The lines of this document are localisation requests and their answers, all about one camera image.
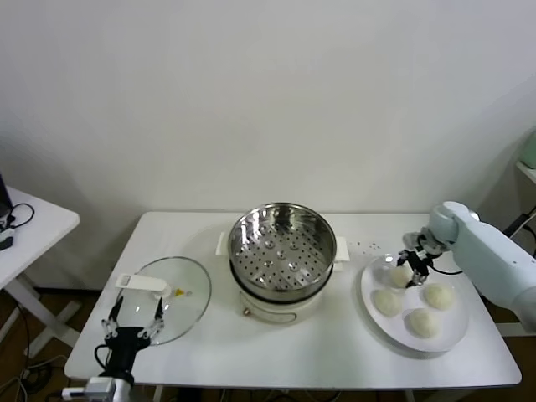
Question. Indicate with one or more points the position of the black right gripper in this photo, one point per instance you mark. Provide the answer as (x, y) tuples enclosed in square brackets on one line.
[(419, 261)]

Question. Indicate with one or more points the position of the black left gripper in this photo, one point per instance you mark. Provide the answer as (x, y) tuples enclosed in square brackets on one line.
[(125, 343)]

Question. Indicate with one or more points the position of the white steamed baozi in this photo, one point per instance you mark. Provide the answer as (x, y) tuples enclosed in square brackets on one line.
[(400, 277), (424, 322), (439, 296), (387, 302)]

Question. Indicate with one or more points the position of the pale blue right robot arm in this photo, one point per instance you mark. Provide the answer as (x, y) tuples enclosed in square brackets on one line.
[(481, 251)]

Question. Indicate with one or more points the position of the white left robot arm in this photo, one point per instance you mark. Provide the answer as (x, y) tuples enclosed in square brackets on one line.
[(123, 391)]

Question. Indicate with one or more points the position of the perforated stainless steamer basket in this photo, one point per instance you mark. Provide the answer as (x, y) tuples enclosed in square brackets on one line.
[(293, 259)]

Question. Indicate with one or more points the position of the white oval plate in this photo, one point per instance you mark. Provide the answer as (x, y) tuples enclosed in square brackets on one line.
[(456, 326)]

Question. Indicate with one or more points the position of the white side table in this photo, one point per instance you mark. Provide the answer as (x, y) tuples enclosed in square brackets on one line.
[(42, 234), (528, 171)]

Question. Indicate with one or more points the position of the cream electric cooking pot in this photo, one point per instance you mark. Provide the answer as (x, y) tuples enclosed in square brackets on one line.
[(285, 312)]

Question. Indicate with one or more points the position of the small black device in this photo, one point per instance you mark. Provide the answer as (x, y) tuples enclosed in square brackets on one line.
[(6, 243)]

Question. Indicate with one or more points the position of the small white adapter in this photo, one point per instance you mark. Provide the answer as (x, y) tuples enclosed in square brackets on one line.
[(6, 233)]

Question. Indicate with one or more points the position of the pale green appliance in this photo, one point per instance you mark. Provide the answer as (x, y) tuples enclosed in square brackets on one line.
[(529, 151)]

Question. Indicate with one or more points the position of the dark laptop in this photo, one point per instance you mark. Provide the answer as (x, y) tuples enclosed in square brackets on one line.
[(4, 197)]

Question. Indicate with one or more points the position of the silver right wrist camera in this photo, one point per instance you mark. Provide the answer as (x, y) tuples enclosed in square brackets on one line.
[(411, 240)]

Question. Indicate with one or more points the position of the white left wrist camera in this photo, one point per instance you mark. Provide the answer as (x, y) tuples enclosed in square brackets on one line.
[(98, 385)]

